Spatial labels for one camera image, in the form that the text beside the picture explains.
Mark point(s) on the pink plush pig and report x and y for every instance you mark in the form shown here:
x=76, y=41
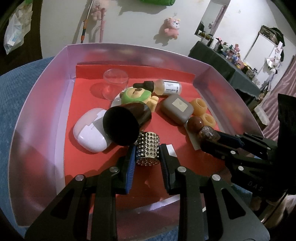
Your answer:
x=172, y=27

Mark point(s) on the table with dark green cloth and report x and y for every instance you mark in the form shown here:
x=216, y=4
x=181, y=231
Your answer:
x=208, y=58

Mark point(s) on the green and yellow toy figure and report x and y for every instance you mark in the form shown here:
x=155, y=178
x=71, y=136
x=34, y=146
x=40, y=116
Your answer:
x=131, y=97

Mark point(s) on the red printed paper sheet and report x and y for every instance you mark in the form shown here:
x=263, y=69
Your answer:
x=92, y=166

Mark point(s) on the white plastic container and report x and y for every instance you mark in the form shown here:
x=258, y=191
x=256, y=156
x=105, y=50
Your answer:
x=261, y=115

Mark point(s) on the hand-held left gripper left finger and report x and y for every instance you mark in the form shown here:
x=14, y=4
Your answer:
x=131, y=169

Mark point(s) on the wall mirror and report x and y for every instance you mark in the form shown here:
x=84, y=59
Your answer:
x=215, y=16

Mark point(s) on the white stick with orange grip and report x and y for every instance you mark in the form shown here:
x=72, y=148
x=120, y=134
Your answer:
x=86, y=23

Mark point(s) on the person's right hand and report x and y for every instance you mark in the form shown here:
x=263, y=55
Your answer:
x=275, y=213

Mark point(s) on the grey rounded case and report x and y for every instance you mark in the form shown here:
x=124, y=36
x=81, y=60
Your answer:
x=175, y=109

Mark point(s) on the dark bag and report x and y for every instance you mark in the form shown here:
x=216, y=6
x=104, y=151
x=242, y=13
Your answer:
x=268, y=32

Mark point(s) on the small pink plush toy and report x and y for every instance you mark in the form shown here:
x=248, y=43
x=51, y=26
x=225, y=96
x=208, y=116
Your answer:
x=97, y=10

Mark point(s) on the white oval case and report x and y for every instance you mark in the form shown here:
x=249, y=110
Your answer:
x=90, y=134

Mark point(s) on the clear plastic cup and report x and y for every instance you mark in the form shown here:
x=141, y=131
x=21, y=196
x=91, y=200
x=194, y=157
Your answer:
x=114, y=85

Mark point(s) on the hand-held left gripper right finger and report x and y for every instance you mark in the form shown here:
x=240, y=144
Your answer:
x=165, y=169

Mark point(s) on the purple cardboard box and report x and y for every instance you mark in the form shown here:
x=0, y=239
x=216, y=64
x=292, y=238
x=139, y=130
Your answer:
x=34, y=139

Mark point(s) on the blue knitted blanket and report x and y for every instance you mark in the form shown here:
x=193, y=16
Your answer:
x=13, y=92

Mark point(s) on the amber rubber cup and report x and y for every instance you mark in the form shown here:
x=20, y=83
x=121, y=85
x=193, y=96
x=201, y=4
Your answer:
x=208, y=119
x=198, y=106

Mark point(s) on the row of bottles and figurines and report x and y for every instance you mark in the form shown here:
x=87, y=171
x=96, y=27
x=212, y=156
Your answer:
x=231, y=53

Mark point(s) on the black studded roller massager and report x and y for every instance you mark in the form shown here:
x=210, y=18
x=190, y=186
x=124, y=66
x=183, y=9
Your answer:
x=120, y=125

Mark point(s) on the green tote bag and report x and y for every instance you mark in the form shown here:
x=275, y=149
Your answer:
x=157, y=1

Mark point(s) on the dropper bottle with black cap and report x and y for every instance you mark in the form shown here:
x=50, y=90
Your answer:
x=168, y=87

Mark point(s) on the pink striped cloth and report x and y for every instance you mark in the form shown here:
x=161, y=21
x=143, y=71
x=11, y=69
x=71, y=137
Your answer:
x=286, y=81

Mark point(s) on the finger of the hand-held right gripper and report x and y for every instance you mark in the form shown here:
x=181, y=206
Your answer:
x=231, y=138
x=217, y=149

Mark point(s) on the white cabinet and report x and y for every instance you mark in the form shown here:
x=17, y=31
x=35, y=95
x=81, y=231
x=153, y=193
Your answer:
x=261, y=53

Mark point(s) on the clear plastic bag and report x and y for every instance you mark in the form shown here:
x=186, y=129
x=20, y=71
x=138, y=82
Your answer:
x=16, y=34

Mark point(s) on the dark wooden door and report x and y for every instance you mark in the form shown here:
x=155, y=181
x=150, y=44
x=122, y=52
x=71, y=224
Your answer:
x=34, y=34

